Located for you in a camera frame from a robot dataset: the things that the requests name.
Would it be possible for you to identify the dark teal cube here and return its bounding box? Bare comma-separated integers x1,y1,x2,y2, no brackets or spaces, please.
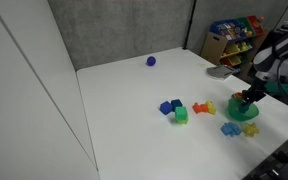
170,98,184,112

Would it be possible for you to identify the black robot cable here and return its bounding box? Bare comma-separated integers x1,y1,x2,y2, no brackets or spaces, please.
272,41,288,116

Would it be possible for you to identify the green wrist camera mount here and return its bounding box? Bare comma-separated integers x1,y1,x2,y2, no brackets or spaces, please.
264,81,288,97

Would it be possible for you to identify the teal green bear toy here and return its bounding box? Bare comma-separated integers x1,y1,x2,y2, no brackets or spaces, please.
238,101,252,114

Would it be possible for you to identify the red toy block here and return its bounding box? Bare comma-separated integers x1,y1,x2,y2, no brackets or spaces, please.
192,102,209,115

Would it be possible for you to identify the cardboard box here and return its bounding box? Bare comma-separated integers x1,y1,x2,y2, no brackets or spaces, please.
200,31,228,66

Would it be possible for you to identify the black vertical pole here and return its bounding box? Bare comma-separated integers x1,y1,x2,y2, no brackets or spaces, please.
182,0,197,50

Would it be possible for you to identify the green plastic bowl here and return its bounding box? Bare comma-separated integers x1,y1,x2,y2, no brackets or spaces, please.
226,97,261,122

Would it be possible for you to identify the purple ball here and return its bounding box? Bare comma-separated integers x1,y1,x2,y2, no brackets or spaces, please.
146,55,157,67

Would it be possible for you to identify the blue cube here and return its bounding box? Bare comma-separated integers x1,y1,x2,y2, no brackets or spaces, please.
159,100,174,116

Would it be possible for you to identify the blue bear toy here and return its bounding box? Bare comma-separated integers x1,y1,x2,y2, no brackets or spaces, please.
220,121,243,137

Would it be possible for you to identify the grey flat cloth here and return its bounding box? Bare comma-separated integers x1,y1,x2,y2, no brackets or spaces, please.
206,64,237,81

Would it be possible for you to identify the lime green cube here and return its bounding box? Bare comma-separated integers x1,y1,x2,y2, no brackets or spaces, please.
177,116,189,125

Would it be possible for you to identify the yellow toy block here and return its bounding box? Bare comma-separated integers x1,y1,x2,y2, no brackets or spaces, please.
205,100,217,116

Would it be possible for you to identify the colourful toy bin shelf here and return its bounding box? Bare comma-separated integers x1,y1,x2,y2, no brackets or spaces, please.
209,14,268,68

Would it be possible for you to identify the yellow gear toy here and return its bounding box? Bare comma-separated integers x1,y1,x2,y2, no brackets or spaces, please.
242,122,261,138

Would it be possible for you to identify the rainbow striped toy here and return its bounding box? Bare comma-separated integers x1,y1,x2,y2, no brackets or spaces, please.
231,92,245,101

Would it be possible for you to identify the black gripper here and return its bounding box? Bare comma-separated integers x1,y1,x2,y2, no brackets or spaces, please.
241,77,270,108

